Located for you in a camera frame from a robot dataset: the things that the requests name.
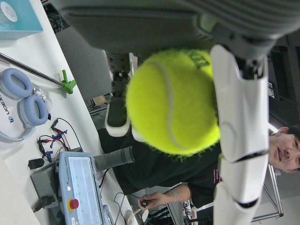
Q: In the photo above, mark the grey white left robot hand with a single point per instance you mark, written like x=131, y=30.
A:
x=140, y=21

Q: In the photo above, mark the thin metal rod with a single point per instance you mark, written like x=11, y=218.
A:
x=30, y=69

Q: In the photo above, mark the aluminium profile frame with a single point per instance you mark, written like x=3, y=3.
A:
x=276, y=194

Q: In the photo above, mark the crinkled foil packet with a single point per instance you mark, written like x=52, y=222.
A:
x=41, y=93

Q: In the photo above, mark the white tape roll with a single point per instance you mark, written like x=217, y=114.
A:
x=8, y=10

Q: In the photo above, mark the grey metal power box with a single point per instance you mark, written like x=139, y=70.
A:
x=44, y=182

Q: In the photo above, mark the light blue box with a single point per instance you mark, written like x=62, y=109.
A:
x=25, y=21

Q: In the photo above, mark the lavender over-ear headphones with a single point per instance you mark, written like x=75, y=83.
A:
x=27, y=86

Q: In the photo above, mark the person in black t-shirt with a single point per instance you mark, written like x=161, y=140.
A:
x=164, y=168

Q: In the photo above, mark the green printed bracket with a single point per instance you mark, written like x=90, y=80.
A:
x=68, y=85

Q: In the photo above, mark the yellow-green tennis ball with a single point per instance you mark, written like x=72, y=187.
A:
x=152, y=105

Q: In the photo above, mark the Universal Robots teach pendant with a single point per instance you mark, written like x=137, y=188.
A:
x=82, y=187

